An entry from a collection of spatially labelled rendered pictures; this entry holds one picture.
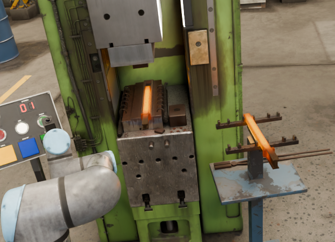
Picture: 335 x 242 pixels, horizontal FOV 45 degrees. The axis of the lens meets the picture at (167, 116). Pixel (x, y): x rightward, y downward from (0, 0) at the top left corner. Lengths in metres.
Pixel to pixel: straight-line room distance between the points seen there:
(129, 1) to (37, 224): 1.12
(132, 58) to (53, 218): 1.10
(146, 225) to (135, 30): 1.12
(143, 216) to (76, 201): 1.43
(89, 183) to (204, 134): 1.38
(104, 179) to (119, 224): 1.71
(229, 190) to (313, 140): 1.74
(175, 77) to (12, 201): 1.65
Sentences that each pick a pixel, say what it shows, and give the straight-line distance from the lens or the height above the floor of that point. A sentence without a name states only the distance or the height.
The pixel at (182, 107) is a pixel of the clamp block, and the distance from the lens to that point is 2.05.
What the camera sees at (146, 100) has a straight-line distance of 2.11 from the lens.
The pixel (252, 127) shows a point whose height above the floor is 0.98.
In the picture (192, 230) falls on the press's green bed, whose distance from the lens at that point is 2.40.
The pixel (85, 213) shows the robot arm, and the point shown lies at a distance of 0.91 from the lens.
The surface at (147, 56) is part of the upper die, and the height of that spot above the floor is 1.30.
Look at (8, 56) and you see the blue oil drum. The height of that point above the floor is 0.07.
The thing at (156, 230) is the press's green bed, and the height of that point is 0.23.
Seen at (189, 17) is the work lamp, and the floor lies 1.43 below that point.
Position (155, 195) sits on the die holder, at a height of 0.54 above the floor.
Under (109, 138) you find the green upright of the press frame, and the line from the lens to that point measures 2.24.
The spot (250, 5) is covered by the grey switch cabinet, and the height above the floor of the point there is 0.05.
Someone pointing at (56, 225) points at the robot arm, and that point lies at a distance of 0.92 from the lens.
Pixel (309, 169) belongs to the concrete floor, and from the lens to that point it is 3.23.
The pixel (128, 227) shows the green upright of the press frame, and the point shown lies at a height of 0.12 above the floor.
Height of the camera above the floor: 1.96
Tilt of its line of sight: 30 degrees down
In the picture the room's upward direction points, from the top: 8 degrees counter-clockwise
